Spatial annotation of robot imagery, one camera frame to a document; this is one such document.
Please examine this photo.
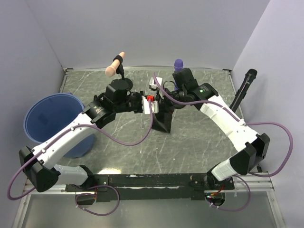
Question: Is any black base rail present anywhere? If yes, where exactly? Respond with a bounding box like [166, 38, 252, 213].
[65, 173, 235, 202]

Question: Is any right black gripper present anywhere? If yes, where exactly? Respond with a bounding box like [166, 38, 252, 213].
[156, 86, 187, 114]

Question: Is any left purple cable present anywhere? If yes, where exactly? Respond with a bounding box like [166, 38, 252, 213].
[6, 99, 154, 216]

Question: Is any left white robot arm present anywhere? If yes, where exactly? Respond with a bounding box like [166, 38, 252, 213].
[19, 79, 151, 192]

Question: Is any blue plastic trash bin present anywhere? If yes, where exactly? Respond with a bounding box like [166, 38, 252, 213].
[23, 93, 95, 158]

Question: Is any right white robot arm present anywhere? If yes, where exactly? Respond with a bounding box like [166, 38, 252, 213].
[166, 68, 270, 189]

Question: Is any beige microphone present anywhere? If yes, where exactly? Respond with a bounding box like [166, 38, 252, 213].
[105, 52, 125, 77]

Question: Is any purple microphone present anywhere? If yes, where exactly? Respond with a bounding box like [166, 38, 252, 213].
[173, 59, 184, 91]

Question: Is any black trash bag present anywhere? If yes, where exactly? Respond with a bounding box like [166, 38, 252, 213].
[152, 110, 173, 133]

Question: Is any black microphone orange ring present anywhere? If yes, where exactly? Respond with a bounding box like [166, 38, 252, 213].
[230, 68, 258, 112]

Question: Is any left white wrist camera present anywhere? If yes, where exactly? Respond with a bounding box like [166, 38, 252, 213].
[142, 95, 159, 114]

